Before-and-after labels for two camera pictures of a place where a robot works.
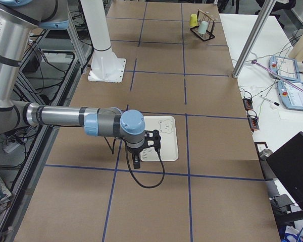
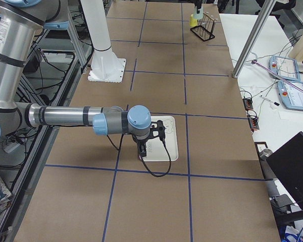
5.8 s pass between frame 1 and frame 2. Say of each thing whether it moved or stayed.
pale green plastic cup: moved
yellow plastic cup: stayed
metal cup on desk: stayed
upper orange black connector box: stayed
